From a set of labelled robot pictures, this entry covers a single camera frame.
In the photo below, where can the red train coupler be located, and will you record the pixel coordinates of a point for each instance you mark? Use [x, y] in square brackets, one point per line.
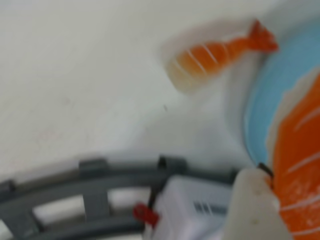
[143, 213]

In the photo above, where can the blue round dish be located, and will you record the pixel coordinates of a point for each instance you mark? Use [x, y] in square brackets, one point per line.
[275, 87]

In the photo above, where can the orange shrimp sushi toy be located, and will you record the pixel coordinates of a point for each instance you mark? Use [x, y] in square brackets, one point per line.
[207, 57]

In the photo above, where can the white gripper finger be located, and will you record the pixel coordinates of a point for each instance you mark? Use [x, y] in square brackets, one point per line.
[252, 212]

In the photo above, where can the gray plastic rack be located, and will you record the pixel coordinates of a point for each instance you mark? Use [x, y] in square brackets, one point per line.
[95, 182]

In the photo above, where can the orange salmon sushi toy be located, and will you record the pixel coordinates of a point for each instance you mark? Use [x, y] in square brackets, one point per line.
[300, 150]

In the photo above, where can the white toy Shinkansen locomotive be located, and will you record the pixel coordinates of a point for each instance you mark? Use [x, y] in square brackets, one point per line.
[180, 200]

